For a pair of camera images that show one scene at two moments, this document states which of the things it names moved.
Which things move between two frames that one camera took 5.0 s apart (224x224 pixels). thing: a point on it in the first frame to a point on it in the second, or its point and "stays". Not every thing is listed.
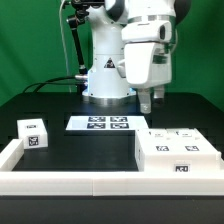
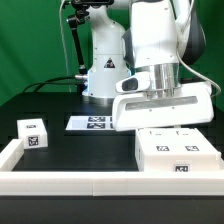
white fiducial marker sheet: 107,123 stays
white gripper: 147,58 to 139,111
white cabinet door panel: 188,142 stays
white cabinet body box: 175,150 stays
